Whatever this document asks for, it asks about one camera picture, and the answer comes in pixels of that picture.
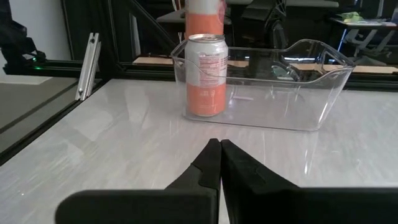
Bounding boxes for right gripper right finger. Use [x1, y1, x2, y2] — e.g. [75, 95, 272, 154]
[221, 139, 398, 224]

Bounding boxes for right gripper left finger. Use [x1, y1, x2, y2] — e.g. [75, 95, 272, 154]
[55, 138, 223, 224]

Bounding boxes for pink white soda can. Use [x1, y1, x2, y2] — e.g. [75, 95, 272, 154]
[185, 0, 227, 37]
[184, 33, 229, 118]

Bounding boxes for clear plastic bin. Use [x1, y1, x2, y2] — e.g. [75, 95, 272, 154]
[170, 39, 357, 132]

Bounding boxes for silver aluminium extrusion bar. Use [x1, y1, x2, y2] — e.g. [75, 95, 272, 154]
[75, 32, 102, 101]

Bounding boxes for black office chair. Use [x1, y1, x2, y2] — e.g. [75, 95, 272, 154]
[242, 0, 290, 50]

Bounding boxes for green item on desk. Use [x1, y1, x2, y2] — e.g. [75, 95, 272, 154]
[341, 11, 364, 22]

